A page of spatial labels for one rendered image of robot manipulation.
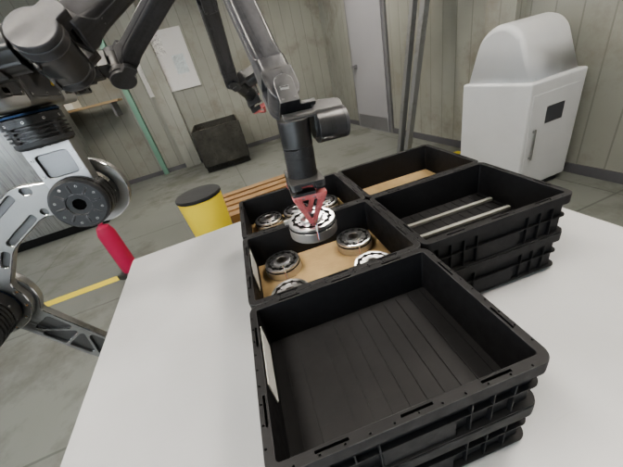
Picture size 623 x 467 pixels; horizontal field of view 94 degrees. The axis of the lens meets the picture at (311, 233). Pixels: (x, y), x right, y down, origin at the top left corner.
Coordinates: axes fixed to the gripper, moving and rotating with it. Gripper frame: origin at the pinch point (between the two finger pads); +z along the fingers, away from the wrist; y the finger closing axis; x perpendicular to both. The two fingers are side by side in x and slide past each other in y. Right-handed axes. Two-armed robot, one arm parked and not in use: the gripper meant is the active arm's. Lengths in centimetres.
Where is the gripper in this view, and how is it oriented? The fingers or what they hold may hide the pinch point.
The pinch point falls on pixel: (310, 214)
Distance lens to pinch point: 61.6
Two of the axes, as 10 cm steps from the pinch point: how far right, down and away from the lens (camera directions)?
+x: -9.6, 2.5, -1.1
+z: 1.6, 8.4, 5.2
